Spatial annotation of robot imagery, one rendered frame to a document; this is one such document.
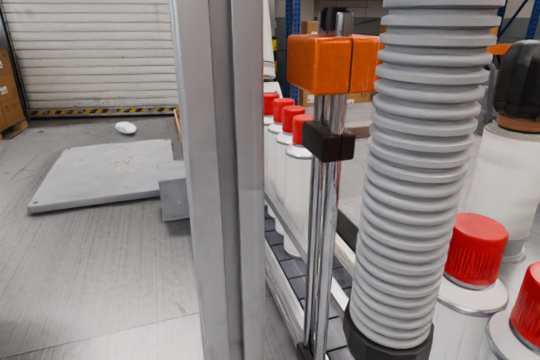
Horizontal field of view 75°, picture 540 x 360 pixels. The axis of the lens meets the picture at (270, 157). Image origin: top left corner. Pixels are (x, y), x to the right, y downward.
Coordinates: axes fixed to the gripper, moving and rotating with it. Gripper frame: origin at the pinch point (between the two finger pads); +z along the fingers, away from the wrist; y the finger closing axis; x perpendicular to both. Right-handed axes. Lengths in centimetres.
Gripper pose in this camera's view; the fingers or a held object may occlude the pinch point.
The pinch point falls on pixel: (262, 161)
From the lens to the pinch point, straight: 68.4
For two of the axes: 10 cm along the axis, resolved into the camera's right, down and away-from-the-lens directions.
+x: -2.9, -0.2, 9.6
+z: 1.0, 9.9, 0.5
